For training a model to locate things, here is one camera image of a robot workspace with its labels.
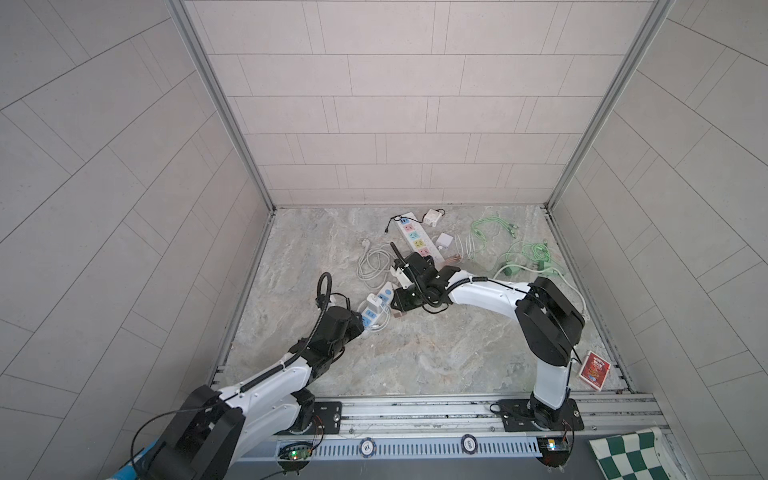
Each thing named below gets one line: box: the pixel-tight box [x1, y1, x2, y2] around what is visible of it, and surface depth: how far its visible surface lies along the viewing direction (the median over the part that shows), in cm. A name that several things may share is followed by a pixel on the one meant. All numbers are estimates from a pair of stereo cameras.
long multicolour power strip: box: [396, 212, 445, 266], surface depth 107 cm
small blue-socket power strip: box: [361, 281, 394, 329], surface depth 87 cm
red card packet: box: [579, 350, 611, 391], surface depth 79 cm
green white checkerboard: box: [589, 426, 681, 480], surface depth 67 cm
